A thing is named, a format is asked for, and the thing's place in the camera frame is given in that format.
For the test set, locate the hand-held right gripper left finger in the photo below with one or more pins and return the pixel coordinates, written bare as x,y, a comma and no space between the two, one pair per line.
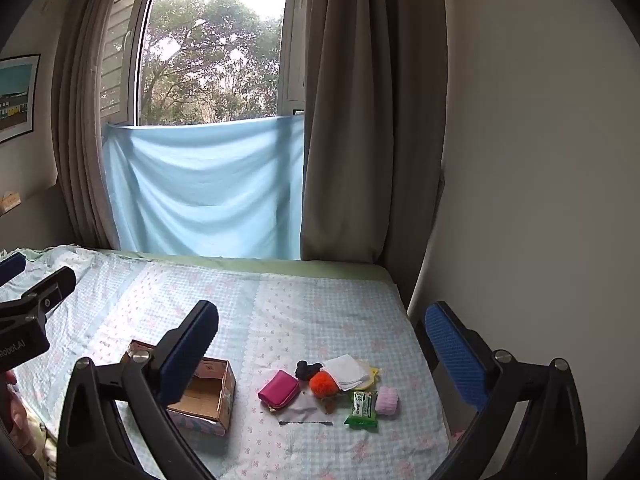
190,352

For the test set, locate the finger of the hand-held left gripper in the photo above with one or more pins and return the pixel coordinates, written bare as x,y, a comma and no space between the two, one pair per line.
47,287
11,266

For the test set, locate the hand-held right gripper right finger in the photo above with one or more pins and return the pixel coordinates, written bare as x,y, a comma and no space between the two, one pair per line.
455,355

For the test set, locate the cardboard box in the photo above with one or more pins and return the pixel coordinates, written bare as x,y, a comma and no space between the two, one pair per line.
207,392

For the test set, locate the pink fluffy cloth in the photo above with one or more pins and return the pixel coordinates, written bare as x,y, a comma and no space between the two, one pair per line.
386,401

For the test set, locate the black sock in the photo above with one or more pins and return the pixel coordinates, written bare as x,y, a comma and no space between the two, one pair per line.
304,370

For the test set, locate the person's left hand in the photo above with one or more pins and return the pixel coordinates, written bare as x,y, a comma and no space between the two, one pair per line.
11,410

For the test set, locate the tissue box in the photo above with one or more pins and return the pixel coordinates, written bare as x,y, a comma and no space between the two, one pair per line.
9,202

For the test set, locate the yellow item under cloth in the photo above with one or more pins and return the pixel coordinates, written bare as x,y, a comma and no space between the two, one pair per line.
374,378

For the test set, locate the pink wallet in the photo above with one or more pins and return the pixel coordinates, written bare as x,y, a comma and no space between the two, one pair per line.
277,387

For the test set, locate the green tissue packet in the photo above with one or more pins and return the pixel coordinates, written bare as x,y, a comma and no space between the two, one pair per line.
362,409

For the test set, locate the white folded cloth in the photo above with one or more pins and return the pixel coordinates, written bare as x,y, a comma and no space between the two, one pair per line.
346,370

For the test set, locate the checked floral bed sheet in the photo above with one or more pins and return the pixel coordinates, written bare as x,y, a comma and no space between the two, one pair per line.
310,320

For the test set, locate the narrow brown curtain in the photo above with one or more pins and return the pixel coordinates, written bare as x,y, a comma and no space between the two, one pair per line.
80,160

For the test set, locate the grey lens cloth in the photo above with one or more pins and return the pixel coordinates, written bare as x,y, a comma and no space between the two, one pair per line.
306,411

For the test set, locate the orange pompom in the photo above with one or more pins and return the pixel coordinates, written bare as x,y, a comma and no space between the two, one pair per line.
324,385

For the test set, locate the green mattress cover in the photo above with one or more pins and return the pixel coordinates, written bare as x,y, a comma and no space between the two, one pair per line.
340,270

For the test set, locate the light blue hanging cloth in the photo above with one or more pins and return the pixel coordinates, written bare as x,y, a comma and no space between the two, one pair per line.
200,185

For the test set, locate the wide brown curtain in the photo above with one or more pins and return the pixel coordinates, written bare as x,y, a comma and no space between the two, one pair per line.
370,135

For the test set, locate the framed wall poster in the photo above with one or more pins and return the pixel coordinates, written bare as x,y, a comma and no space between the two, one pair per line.
15,100

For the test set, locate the window with white frame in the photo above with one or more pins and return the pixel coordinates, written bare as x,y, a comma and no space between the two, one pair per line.
210,50

